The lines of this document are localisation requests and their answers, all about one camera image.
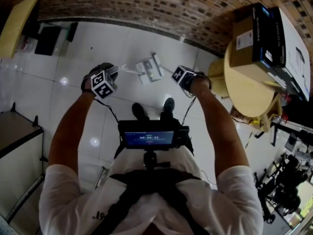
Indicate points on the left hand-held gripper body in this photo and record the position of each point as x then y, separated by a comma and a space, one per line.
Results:
102, 84

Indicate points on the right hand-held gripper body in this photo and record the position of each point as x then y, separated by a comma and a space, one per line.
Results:
182, 75

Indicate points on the person's left forearm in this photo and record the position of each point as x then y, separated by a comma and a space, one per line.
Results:
68, 131

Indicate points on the person's right forearm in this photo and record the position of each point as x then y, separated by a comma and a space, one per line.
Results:
220, 131

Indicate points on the person's right black shoe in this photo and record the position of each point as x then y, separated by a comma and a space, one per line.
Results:
168, 106

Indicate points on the person's black shoe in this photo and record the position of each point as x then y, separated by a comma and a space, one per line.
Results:
168, 106
138, 110

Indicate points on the person's left black shoe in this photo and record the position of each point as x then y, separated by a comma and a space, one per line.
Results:
138, 110

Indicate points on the black device green edge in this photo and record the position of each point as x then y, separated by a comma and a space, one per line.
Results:
72, 32

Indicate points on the large cardboard box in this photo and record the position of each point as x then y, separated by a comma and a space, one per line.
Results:
244, 60

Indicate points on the round wooden table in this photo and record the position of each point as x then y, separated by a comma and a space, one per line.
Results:
247, 92

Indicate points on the person's black trousers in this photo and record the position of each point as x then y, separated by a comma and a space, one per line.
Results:
189, 143

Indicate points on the black square floor plate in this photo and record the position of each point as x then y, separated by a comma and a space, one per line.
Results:
47, 41

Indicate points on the black chest monitor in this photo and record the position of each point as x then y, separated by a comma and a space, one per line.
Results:
149, 138

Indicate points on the black cardboard box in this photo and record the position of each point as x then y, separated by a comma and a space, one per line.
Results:
259, 45

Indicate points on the clear plastic bag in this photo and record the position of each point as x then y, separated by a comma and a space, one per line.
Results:
27, 44

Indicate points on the small tan box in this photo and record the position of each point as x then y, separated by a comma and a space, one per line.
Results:
274, 86

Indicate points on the beige partition panel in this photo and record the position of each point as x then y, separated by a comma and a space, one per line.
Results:
17, 136

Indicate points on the light wooden side table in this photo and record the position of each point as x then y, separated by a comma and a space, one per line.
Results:
17, 26

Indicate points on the red snack packet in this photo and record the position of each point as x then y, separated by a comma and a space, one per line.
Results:
286, 99

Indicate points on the black chest harness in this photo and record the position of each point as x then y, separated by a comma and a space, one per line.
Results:
151, 182

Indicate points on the black box with white lid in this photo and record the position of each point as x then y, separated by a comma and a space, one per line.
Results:
293, 45

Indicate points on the person's white t-shirt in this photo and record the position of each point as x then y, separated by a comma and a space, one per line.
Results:
63, 195

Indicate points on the black tripod stand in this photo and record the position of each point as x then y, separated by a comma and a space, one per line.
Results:
281, 180

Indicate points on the black monitor mount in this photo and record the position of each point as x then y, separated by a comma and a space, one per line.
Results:
150, 158

